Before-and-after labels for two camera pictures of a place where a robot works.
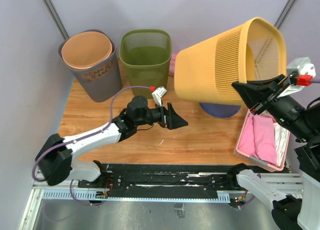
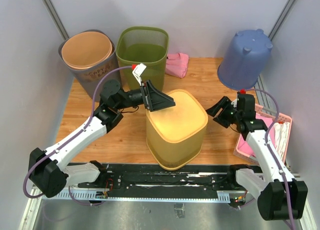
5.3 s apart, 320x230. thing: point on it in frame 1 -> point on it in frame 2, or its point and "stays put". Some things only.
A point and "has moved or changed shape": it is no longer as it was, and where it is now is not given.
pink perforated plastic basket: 261,141 stays put
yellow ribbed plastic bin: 205,71 -> 175,136
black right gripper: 251,90 -> 224,102
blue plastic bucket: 219,110 has moved or changed shape
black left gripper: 170,119 -> 156,100
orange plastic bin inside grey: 86,50 stays put
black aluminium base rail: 161,183 stays put
